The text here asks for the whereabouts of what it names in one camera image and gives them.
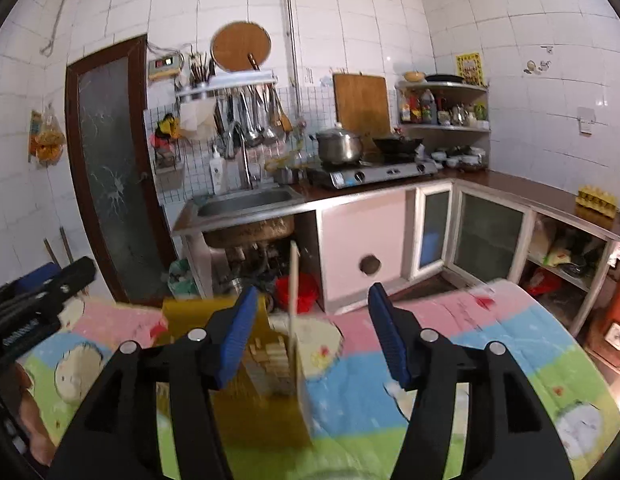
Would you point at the white soap bottle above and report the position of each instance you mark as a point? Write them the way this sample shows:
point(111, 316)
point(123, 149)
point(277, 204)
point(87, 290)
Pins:
point(218, 172)

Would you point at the white plastic bags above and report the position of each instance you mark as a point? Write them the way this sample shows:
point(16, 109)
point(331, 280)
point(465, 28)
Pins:
point(197, 120)

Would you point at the wall electrical box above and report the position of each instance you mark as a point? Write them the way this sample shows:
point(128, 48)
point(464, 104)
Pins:
point(165, 67)

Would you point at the yellow wall poster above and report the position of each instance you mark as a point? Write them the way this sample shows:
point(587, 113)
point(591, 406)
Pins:
point(469, 67)

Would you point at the metal chopstick cup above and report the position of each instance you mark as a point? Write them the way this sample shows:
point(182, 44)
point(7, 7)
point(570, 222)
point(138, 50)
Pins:
point(200, 77)

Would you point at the metal faucet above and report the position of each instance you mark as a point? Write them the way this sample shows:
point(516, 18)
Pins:
point(246, 160)

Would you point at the cartoon printed blanket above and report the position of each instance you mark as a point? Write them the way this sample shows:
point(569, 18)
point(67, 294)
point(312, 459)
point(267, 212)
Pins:
point(350, 360)

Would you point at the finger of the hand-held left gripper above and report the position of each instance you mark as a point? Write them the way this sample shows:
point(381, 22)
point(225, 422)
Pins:
point(65, 282)
point(39, 274)

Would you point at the white wall socket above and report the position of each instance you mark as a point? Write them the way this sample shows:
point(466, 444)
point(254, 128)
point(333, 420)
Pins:
point(584, 120)

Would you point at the round wooden board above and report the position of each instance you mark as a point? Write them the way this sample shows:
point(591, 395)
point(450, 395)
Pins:
point(240, 45)

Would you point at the black wok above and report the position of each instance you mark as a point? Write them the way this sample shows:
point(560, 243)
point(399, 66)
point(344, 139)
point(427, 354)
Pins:
point(397, 146)

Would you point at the steel pot with lid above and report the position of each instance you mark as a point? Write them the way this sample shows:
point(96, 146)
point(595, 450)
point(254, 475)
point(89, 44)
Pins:
point(340, 147)

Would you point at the row of condiment bottles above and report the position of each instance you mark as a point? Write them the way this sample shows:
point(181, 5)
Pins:
point(427, 107)

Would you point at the group of white bowls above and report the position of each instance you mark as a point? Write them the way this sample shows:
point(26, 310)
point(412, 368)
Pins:
point(459, 157)

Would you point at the wooden stick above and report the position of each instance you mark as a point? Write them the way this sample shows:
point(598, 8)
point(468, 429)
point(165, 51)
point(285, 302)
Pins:
point(51, 252)
point(66, 245)

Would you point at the rectangular wooden cutting board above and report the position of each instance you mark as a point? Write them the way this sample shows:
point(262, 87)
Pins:
point(362, 102)

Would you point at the dark door with frosted glass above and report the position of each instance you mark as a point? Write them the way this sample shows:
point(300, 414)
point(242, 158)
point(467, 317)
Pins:
point(115, 160)

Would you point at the brown wooden cabinet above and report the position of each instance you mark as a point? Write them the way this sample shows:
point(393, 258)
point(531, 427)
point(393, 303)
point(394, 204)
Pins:
point(614, 310)

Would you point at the corner wall shelf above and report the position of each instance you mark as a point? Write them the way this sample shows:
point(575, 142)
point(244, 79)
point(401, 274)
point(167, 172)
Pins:
point(439, 85)

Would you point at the white wall pipe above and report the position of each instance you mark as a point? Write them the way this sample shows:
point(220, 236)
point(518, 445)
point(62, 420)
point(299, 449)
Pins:
point(291, 35)

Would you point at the black pan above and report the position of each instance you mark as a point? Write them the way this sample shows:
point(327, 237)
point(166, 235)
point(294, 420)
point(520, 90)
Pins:
point(444, 78)

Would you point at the stainless steel sink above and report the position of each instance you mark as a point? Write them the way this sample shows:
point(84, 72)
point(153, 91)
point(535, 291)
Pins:
point(245, 205)

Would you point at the small steel cup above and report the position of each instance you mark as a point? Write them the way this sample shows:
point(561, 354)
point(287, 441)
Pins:
point(287, 176)

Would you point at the red bucket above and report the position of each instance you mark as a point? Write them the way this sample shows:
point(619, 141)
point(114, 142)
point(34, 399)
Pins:
point(305, 292)

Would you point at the kitchen counter cabinet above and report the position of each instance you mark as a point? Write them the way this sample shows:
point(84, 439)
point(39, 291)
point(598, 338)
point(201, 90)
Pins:
point(365, 225)

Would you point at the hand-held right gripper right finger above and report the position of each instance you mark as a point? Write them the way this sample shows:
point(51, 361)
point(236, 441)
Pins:
point(388, 340)

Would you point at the yellow plastic utensil holder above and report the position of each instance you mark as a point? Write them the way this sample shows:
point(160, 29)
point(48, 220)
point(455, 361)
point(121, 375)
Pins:
point(190, 316)

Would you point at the orange hanging plastic bag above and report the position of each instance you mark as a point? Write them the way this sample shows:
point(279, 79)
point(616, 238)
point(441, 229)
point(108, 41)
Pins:
point(47, 137)

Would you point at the yellow bowl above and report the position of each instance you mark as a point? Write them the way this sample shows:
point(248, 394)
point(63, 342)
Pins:
point(413, 76)

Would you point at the green bag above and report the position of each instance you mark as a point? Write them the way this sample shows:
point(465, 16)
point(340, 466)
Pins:
point(182, 280)

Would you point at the row of hanging metal ladles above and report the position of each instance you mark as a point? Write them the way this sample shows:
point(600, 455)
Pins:
point(250, 120)

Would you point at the yellow egg tray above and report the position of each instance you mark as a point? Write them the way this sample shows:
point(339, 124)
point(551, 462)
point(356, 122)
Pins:
point(597, 202)

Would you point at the red bag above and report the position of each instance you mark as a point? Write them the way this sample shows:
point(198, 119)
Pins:
point(539, 282)

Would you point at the metal wall rack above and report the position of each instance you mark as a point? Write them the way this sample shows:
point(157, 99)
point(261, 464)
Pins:
point(240, 81)

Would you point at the steel gas stove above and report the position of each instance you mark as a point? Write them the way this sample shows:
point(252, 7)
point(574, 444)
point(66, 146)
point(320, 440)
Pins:
point(374, 174)

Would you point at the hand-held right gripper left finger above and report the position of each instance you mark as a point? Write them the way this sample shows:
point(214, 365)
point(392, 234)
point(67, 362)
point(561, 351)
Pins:
point(236, 335)

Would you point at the wall stickers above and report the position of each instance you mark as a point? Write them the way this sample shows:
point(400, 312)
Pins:
point(529, 66)

